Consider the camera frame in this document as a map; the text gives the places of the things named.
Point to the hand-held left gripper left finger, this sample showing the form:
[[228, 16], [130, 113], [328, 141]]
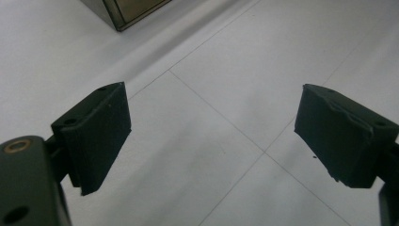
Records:
[[97, 138]]

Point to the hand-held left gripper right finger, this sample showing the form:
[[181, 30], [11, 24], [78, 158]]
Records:
[[338, 138]]

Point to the translucent brown drawer box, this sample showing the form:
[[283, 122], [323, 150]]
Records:
[[125, 12]]

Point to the white table cover board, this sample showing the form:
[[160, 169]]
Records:
[[219, 109]]

